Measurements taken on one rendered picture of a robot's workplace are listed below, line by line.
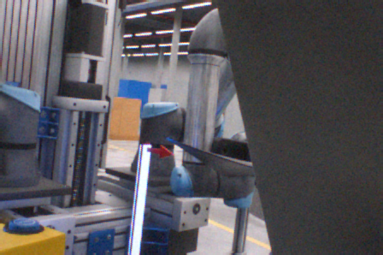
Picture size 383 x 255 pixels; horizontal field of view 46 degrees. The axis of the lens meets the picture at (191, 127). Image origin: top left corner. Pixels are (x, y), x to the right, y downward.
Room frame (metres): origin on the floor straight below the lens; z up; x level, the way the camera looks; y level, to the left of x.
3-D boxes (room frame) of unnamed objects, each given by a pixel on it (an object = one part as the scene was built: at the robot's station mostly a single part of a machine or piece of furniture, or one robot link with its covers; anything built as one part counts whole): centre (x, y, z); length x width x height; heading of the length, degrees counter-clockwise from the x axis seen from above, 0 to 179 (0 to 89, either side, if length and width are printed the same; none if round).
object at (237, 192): (1.15, -0.13, 1.08); 0.11 x 0.08 x 0.11; 110
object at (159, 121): (1.45, 0.10, 1.20); 0.13 x 0.12 x 0.14; 110
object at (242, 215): (1.29, -0.18, 0.96); 0.03 x 0.03 x 0.20; 59
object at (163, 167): (1.44, 0.11, 1.09); 0.15 x 0.15 x 0.10
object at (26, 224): (0.62, 0.22, 1.08); 0.04 x 0.04 x 0.02
